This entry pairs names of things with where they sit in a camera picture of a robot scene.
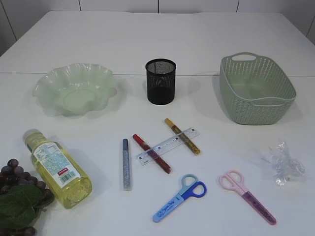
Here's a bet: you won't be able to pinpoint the black mesh pen holder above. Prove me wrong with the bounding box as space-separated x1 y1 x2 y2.
145 59 176 105

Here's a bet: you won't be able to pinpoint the purple grape bunch with leaves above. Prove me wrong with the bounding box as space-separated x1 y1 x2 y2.
0 159 55 236

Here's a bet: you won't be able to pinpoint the green woven plastic basket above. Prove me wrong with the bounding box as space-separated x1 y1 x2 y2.
220 52 297 125

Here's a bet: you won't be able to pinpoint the blue glitter glue pen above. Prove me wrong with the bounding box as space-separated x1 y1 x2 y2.
122 139 132 191

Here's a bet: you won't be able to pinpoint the pale green wavy plate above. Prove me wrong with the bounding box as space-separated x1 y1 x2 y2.
32 63 118 117

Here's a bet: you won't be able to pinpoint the yellow liquid plastic bottle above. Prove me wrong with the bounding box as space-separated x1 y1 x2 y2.
23 129 93 209

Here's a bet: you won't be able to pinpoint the gold glitter glue pen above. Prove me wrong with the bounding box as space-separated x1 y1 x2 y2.
164 118 200 155

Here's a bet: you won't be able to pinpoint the pink safety scissors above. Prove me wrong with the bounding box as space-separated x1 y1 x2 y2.
219 170 277 226

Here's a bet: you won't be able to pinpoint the clear plastic sheet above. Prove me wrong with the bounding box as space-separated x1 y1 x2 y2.
260 142 306 186

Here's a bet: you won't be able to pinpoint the blue safety scissors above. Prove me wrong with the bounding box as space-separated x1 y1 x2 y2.
152 174 207 223

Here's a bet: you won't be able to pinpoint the clear plastic ruler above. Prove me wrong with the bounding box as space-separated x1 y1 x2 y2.
135 127 200 161

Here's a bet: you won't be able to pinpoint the red glitter glue pen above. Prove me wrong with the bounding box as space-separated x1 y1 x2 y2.
133 134 171 174

